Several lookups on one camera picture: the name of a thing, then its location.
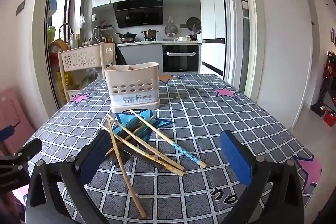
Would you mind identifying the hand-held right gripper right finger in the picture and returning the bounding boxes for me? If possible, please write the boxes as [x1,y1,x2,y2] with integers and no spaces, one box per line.
[219,130,305,224]

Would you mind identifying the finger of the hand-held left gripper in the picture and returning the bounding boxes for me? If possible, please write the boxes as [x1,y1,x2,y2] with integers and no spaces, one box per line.
[0,124,17,142]
[0,138,42,170]

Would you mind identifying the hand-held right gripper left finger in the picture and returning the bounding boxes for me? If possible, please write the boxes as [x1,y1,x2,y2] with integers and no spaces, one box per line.
[26,130,112,224]

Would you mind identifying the translucent grey spoon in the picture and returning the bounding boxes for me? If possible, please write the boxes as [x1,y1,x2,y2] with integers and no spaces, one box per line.
[127,116,149,136]
[106,145,130,168]

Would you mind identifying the dark grey chopstick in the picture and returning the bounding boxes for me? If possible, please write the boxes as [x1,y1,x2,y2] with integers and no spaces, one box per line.
[113,140,158,165]
[115,133,164,170]

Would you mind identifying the blue patterned wooden chopstick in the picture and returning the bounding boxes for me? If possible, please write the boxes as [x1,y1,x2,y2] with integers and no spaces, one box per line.
[130,109,207,168]

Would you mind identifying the cream plastic utensil holder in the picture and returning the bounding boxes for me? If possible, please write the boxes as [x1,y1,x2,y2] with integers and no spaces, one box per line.
[104,62,161,113]

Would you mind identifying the pink board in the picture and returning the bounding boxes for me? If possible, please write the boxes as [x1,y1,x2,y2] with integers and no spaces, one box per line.
[0,88,36,153]

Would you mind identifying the grey checked star tablecloth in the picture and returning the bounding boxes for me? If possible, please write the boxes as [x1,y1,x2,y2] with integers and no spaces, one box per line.
[22,73,323,224]

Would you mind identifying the yellow oil bottle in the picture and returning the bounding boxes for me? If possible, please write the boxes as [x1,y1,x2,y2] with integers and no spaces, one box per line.
[62,70,75,86]

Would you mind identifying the bag of vegetables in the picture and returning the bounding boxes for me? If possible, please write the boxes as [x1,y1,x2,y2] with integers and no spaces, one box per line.
[79,69,101,89]

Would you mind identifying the cream plastic storage trolley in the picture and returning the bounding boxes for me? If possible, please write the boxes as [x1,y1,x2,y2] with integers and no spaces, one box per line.
[58,42,116,102]

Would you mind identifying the red canister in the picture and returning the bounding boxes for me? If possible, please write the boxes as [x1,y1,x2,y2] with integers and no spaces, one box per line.
[323,111,336,127]

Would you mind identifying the green plastic basket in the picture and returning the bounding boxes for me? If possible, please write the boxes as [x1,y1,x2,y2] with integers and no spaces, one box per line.
[47,27,57,45]

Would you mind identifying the black built-in oven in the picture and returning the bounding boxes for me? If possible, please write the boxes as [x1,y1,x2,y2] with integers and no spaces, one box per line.
[162,44,199,73]

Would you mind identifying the black kitchen faucet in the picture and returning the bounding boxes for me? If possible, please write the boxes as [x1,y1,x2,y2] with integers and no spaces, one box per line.
[58,23,74,42]

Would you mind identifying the glass kettle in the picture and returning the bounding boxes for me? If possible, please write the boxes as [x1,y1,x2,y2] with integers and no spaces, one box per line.
[92,26,103,45]

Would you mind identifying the black wok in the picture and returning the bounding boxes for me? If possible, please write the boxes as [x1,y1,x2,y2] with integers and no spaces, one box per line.
[115,32,137,43]

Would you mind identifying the copper cooking pot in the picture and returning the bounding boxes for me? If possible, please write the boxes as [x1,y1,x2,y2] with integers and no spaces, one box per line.
[141,28,159,38]

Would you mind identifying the round dark divided tray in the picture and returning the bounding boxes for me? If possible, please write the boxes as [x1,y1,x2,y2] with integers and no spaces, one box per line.
[186,17,201,31]

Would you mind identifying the white refrigerator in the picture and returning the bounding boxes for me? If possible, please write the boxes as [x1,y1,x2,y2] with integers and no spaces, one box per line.
[200,0,227,77]

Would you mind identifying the round steamer rack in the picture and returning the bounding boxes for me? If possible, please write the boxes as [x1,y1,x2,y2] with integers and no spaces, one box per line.
[164,25,178,37]

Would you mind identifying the black range hood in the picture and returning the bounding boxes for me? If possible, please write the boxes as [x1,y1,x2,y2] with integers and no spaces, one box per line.
[113,0,164,28]

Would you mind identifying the grey wall switch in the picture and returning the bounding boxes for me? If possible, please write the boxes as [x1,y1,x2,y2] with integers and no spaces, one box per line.
[15,0,26,17]

